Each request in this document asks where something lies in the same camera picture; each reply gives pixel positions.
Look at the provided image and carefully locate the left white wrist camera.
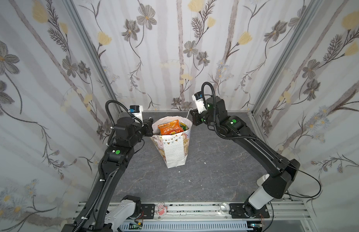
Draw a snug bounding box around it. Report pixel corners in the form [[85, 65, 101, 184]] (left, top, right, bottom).
[[129, 105, 143, 121]]

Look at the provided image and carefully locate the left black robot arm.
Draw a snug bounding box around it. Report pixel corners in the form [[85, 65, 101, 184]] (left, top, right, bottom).
[[62, 100, 153, 232]]

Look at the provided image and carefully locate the green Fox's candy bag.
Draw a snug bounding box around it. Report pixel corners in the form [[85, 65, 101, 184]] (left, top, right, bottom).
[[179, 122, 189, 131]]

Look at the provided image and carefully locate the white paper bag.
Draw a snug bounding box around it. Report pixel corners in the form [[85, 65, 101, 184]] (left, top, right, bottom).
[[150, 116, 193, 168]]

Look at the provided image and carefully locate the white vented cable tray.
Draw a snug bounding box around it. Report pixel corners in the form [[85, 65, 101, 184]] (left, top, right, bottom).
[[119, 221, 254, 232]]

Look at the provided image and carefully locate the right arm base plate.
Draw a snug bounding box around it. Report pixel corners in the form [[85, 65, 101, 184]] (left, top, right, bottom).
[[229, 203, 270, 219]]

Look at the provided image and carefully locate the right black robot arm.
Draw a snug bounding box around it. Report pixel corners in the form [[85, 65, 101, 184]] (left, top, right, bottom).
[[190, 82, 300, 218]]

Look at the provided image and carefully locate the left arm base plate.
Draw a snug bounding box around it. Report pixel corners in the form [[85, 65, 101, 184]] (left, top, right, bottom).
[[133, 204, 155, 220]]

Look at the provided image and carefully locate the orange chip bag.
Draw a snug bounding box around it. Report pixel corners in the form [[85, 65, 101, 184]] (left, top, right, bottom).
[[158, 119, 184, 135]]

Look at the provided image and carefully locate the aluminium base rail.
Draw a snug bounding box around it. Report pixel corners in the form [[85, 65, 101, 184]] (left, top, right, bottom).
[[70, 201, 311, 222]]

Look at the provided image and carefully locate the white plastic bottle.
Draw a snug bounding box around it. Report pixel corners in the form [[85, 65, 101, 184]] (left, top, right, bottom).
[[256, 174, 269, 187]]

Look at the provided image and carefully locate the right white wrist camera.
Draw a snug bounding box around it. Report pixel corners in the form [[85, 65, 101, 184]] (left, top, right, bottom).
[[192, 91, 206, 114]]

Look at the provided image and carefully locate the pink cartoon sticker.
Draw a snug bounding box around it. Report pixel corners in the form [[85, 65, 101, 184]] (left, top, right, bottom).
[[157, 203, 168, 217]]

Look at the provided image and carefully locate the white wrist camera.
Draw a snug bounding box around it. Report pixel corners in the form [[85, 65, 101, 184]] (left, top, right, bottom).
[[129, 105, 143, 121], [192, 91, 206, 114]]

